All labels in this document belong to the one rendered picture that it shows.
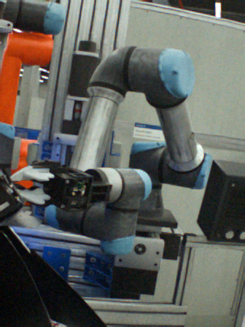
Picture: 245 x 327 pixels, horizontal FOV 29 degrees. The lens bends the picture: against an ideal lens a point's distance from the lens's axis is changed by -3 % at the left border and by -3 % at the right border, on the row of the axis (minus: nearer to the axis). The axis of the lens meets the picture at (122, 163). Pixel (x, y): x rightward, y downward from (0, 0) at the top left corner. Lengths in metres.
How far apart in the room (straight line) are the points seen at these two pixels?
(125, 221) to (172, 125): 0.33
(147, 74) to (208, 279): 1.99
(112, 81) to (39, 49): 3.70
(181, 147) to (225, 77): 1.50
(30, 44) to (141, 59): 3.74
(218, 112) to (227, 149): 0.22
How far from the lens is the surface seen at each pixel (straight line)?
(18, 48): 4.84
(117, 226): 1.07
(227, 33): 2.86
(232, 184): 1.20
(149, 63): 1.15
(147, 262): 1.42
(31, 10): 1.08
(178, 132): 1.31
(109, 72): 1.19
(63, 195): 0.92
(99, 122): 1.16
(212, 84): 2.79
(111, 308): 1.26
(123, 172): 1.05
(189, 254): 1.28
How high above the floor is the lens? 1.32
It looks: 5 degrees down
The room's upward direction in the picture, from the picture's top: 8 degrees clockwise
